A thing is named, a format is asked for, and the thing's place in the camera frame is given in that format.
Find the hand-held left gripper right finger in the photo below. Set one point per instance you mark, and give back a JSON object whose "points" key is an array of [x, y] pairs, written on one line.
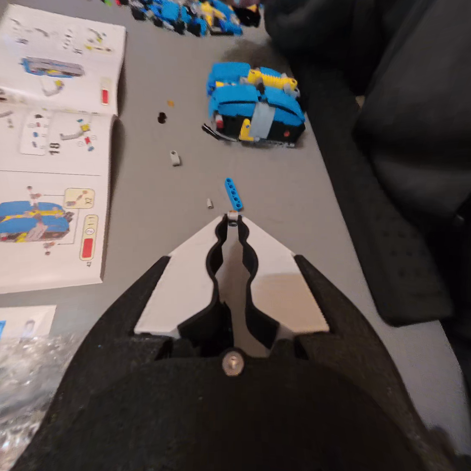
{"points": [[287, 294]]}

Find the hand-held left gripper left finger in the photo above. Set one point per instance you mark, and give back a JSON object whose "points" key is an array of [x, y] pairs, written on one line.
{"points": [[176, 290]]}

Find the light grey connector brick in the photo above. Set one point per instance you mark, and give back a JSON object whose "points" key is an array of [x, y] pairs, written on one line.
{"points": [[175, 157], [231, 216]]}

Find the grey desk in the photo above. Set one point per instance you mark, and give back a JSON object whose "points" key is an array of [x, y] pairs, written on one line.
{"points": [[294, 220]]}

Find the blue beam brick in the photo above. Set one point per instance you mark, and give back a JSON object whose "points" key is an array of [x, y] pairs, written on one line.
{"points": [[233, 194]]}

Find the blue sticker sheet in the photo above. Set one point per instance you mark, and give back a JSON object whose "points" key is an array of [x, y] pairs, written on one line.
{"points": [[29, 320]]}

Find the black pin brick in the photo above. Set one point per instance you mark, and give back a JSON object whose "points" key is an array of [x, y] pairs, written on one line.
{"points": [[213, 131]]}

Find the small black round brick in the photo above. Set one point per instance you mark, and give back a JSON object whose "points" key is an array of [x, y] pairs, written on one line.
{"points": [[162, 117]]}

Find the white instruction booklet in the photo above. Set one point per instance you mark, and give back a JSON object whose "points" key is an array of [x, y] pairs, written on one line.
{"points": [[55, 165]]}

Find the clear bubble wrap bag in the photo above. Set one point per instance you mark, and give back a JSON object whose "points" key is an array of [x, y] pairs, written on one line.
{"points": [[25, 386]]}

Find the blue toy car model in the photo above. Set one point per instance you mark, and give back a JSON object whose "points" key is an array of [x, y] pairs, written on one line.
{"points": [[257, 106]]}

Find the pile of toy bricks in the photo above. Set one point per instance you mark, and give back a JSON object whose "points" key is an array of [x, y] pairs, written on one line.
{"points": [[184, 14]]}

